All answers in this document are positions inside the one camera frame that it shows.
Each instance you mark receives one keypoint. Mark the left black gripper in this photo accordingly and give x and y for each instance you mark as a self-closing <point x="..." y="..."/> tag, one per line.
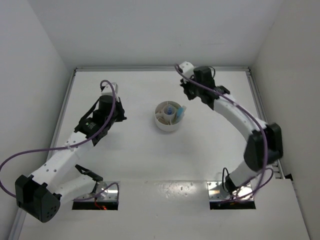
<point x="119" y="106"/>

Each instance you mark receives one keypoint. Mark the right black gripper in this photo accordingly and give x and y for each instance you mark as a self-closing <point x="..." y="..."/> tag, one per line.
<point x="186" y="87"/>

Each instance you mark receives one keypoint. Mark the blue highlighter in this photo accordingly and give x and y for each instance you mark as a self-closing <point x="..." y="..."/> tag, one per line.
<point x="179" y="119"/>

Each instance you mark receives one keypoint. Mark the clear blue glue bottle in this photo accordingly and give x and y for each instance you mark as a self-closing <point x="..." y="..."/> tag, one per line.
<point x="169" y="110"/>

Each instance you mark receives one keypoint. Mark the yellow highlighter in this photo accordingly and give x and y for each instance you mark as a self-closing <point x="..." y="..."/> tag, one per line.
<point x="173" y="121"/>

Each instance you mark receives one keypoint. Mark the green highlighter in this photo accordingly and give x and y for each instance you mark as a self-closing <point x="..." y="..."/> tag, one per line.
<point x="180" y="111"/>

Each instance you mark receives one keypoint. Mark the brown white eraser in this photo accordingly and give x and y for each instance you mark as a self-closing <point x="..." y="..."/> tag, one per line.
<point x="163" y="121"/>

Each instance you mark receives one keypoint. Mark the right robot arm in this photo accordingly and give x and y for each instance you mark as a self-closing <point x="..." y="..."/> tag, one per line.
<point x="264" y="143"/>

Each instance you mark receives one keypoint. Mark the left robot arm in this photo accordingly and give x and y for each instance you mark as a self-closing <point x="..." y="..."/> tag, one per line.
<point x="61" y="179"/>

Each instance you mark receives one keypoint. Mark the white round divided organizer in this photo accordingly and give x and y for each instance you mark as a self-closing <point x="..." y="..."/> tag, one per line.
<point x="163" y="108"/>

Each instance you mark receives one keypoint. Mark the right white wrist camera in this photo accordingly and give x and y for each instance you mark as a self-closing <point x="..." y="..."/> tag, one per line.
<point x="186" y="68"/>

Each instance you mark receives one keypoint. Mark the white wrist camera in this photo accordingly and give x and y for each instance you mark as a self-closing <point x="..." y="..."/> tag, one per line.
<point x="186" y="68"/>
<point x="109" y="89"/>

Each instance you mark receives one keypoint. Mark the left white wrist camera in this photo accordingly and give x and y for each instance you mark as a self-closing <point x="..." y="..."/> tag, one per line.
<point x="109" y="89"/>

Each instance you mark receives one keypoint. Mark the back aluminium frame rail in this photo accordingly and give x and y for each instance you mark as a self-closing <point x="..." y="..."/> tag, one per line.
<point x="153" y="68"/>

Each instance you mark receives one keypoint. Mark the aluminium frame rail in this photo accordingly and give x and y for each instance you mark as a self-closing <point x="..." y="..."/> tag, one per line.
<point x="18" y="223"/>
<point x="277" y="166"/>
<point x="153" y="68"/>

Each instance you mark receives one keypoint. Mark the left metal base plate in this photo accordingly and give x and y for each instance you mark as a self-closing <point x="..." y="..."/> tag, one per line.
<point x="104" y="191"/>

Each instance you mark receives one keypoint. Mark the metal base plate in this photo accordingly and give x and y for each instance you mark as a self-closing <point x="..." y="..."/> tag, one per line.
<point x="217" y="194"/>
<point x="104" y="191"/>

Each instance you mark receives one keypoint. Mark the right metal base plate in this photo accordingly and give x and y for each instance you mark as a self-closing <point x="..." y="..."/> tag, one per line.
<point x="217" y="194"/>

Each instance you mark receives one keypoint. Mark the right aluminium frame rail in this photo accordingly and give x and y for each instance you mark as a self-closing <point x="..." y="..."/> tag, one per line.
<point x="277" y="166"/>

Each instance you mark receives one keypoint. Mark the left aluminium frame rail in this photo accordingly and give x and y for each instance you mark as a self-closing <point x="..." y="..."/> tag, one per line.
<point x="18" y="223"/>

